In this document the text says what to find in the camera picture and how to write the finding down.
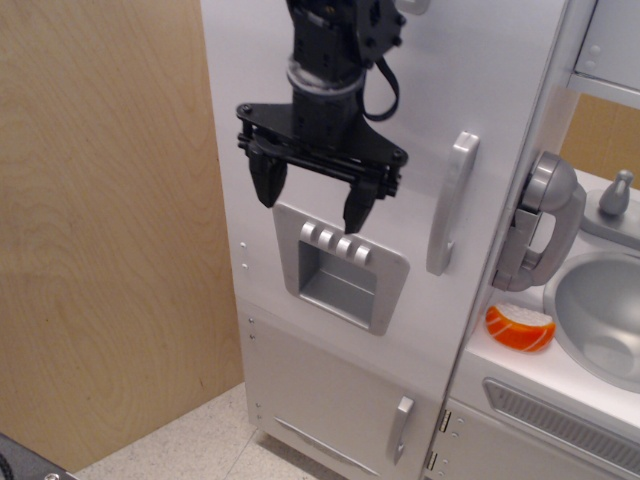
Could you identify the white upper cupboard door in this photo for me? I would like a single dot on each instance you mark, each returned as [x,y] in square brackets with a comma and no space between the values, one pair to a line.
[610,49]

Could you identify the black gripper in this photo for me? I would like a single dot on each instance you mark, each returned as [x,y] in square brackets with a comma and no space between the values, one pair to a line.
[327,134]

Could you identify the brass cabinet hinge lower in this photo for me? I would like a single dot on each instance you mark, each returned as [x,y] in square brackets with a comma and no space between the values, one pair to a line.
[431,461]

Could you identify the white fridge door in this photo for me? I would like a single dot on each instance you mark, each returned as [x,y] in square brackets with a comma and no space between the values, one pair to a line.
[475,66]

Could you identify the brass cabinet hinge upper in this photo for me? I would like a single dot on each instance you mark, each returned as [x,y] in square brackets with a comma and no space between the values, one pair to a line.
[444,421]

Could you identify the brass cabinet hinge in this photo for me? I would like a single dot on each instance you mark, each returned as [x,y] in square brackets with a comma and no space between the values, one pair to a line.
[444,421]
[431,461]

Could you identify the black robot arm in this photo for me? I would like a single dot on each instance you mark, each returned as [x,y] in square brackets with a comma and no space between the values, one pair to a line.
[336,43]

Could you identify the silver ice dispenser panel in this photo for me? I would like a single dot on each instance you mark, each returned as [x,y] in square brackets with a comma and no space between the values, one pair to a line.
[346,275]

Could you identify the grey oven vent panel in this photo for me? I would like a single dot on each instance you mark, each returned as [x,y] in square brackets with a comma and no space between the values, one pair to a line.
[564,426]

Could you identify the silver toy sink basin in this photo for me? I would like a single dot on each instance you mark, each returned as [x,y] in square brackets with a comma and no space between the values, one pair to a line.
[594,301]

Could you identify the white lower freezer door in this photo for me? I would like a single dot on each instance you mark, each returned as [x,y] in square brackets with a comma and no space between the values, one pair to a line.
[326,406]

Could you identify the black case corner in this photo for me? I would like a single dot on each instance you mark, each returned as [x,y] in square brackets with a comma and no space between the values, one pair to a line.
[19,462]

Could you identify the orange salmon sushi toy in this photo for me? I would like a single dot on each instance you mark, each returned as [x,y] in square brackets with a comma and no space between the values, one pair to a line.
[519,328]

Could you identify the grey toy telephone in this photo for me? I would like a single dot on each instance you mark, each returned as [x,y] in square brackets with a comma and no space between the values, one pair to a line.
[543,227]

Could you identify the grey toy faucet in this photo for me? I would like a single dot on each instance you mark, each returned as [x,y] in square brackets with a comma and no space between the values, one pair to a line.
[611,214]

